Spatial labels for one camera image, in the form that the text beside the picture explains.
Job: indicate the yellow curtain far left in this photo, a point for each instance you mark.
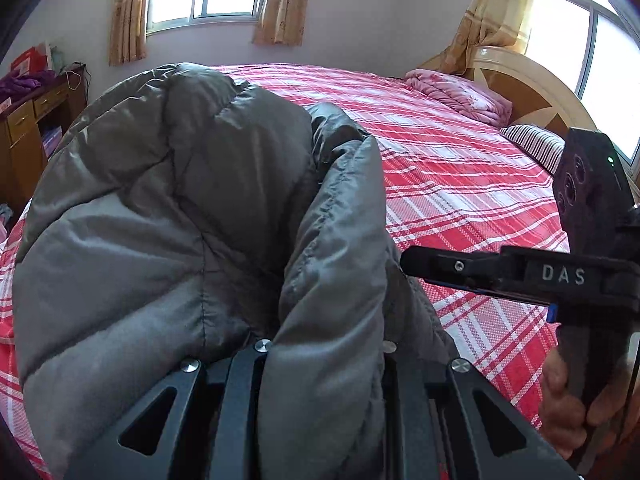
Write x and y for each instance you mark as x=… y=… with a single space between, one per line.
x=128 y=32

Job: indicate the yellow curtain right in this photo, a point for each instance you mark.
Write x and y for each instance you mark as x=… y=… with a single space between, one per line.
x=485 y=23

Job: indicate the grey puffer jacket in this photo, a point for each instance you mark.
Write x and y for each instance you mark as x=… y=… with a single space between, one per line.
x=189 y=210

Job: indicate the wooden desk cabinet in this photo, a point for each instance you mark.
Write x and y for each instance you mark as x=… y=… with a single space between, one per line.
x=25 y=127

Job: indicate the wooden bed headboard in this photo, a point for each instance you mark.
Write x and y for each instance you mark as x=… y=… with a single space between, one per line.
x=538 y=97

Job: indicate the right hand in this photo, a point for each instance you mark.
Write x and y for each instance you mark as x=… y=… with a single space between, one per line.
x=564 y=418

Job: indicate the pink folded quilt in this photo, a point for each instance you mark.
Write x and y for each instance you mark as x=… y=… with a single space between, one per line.
x=463 y=96

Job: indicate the yellow curtain middle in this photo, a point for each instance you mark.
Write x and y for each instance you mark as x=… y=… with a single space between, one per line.
x=281 y=23

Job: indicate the purple cloth on desk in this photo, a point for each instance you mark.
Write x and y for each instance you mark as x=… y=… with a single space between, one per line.
x=15 y=86

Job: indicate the right window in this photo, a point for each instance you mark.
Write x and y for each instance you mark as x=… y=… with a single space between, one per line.
x=587 y=46

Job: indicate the striped grey pillow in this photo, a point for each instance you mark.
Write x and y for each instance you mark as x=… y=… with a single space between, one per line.
x=543 y=146

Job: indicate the yellow curtain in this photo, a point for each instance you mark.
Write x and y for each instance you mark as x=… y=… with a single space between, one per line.
x=128 y=32
x=281 y=23
x=485 y=23

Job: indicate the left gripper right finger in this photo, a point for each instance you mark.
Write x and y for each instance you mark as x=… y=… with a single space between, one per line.
x=447 y=421

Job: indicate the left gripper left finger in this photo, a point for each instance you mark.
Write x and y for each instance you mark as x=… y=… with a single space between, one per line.
x=198 y=422

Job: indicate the red box on desk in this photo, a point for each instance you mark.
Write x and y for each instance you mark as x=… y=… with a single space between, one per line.
x=31 y=61

